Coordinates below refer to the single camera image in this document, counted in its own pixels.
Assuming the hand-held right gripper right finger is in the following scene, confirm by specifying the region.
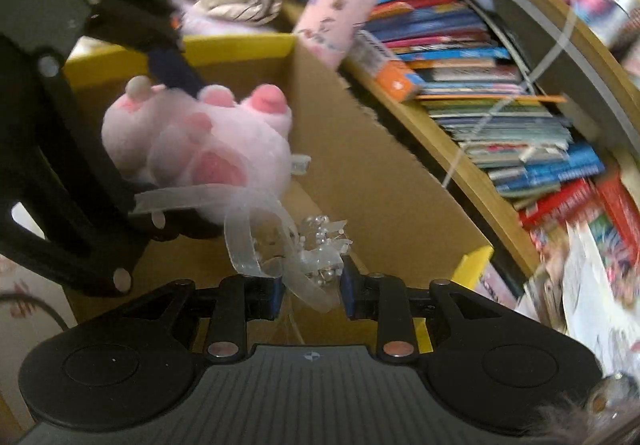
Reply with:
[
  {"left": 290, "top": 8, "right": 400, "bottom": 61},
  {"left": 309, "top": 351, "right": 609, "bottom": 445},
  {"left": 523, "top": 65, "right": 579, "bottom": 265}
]
[{"left": 339, "top": 259, "right": 506, "bottom": 360}]

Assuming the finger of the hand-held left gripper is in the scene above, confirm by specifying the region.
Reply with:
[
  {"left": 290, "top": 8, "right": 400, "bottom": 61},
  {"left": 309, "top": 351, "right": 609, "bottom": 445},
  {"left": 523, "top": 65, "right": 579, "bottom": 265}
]
[
  {"left": 0, "top": 0, "right": 207, "bottom": 92},
  {"left": 0, "top": 38, "right": 222, "bottom": 298}
]

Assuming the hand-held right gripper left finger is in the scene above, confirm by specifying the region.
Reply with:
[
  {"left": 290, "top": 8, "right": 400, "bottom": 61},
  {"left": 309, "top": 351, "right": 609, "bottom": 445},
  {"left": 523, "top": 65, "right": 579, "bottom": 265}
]
[{"left": 120, "top": 274, "right": 286, "bottom": 360}]

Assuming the white ribbon beaded hair accessory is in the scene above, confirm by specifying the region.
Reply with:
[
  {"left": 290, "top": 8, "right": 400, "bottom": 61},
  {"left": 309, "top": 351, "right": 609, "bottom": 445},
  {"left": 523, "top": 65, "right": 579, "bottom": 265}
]
[{"left": 132, "top": 182, "right": 356, "bottom": 313}]

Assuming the pink plush toy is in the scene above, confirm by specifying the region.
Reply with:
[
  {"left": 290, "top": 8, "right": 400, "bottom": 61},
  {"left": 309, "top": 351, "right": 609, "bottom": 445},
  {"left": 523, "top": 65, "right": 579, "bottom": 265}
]
[{"left": 100, "top": 75, "right": 296, "bottom": 226}]

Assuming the yellow cardboard box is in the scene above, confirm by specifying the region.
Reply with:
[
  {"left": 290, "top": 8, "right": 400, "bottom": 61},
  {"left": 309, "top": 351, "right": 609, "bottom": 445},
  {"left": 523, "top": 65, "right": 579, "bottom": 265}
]
[{"left": 62, "top": 32, "right": 496, "bottom": 361}]

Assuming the pink printed cylinder canister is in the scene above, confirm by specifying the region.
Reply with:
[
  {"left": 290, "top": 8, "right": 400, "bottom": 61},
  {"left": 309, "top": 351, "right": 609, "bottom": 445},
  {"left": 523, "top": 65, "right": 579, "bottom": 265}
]
[{"left": 292, "top": 0, "right": 378, "bottom": 71}]

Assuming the wooden bookshelf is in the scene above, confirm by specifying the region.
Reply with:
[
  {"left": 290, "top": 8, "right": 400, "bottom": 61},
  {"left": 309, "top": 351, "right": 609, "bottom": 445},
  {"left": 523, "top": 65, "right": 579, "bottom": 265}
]
[{"left": 280, "top": 0, "right": 640, "bottom": 276}]

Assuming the flat orange white carton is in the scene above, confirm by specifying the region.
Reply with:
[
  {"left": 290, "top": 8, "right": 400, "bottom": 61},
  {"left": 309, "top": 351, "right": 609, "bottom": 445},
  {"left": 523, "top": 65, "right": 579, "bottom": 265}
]
[{"left": 350, "top": 30, "right": 423, "bottom": 103}]

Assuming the stack of loose papers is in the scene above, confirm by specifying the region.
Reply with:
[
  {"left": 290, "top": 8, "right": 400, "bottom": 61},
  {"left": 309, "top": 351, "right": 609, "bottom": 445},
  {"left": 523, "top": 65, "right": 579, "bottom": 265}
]
[{"left": 525, "top": 220, "right": 640, "bottom": 376}]

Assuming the grey fluffy fur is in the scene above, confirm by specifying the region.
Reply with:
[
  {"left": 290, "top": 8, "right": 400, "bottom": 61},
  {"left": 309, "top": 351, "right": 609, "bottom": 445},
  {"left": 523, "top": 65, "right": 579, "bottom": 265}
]
[{"left": 530, "top": 372, "right": 640, "bottom": 445}]

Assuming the row of colourful books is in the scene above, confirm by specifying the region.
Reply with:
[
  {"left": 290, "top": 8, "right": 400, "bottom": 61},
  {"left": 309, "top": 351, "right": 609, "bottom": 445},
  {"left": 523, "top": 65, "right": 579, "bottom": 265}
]
[{"left": 285, "top": 0, "right": 640, "bottom": 246}]

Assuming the white phone charging cable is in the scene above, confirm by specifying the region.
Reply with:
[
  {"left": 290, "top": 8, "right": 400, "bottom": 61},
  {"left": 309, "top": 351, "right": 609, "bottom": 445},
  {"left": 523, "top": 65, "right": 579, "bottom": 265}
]
[{"left": 440, "top": 0, "right": 576, "bottom": 188}]

